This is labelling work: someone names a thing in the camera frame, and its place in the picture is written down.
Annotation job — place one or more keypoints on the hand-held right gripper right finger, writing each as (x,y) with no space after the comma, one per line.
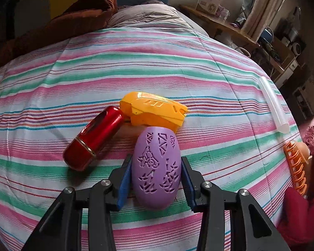
(189,190)

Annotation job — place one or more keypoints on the red glossy cylindrical case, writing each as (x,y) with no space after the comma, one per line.
(94,138)

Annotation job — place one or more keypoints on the peach round plastic dome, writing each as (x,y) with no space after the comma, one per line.
(303,150)

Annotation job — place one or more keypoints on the yellow plastic toy part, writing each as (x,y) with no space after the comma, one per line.
(151,109)

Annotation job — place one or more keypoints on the red cloth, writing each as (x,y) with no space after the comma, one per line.
(301,214)

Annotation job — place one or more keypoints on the folding chair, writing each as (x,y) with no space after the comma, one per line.
(277,49)

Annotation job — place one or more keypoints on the orange plastic rack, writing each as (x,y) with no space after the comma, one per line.
(294,167)

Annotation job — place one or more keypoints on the translucent white plastic tube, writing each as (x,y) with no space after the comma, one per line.
(273,104)

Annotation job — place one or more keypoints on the purple perforated oval case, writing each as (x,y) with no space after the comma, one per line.
(155,167)

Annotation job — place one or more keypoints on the patterned curtain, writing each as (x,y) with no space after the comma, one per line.
(267,5)

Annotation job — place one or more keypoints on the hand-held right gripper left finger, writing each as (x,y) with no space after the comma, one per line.
(124,188)

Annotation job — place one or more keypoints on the brown quilted blanket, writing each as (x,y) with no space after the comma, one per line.
(68,18)

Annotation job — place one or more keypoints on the grey duvet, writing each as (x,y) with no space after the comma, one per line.
(151,15)

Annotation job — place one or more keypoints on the white cardboard box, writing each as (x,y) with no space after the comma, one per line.
(209,1)

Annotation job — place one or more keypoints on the wooden side table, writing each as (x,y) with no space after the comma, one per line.
(219,26)

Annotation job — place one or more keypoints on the small purple box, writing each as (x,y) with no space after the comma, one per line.
(221,11)

